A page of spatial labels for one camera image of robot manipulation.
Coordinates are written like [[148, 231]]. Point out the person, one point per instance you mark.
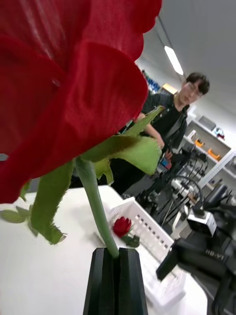
[[169, 118]]

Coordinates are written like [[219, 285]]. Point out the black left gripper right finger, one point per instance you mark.
[[131, 288]]

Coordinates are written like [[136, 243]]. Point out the olive green leaf twig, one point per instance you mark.
[[12, 216]]

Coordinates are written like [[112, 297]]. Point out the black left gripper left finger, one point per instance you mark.
[[103, 288]]

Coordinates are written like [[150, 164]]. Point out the white shelf with goods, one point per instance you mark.
[[214, 145]]

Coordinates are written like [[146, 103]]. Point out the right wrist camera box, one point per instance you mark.
[[201, 222]]

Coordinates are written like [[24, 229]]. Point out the red rose with bare stem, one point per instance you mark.
[[73, 86]]

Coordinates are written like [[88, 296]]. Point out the shallow white box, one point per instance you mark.
[[152, 236]]

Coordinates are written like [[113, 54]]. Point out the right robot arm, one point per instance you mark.
[[228, 221]]

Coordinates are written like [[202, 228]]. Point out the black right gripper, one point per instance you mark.
[[206, 258]]

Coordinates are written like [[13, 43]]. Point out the red rose with dark leaves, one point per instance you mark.
[[121, 226]]

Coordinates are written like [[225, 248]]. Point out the ceiling light strip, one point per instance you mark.
[[174, 60]]

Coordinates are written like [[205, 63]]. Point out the black tripod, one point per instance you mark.
[[179, 157]]

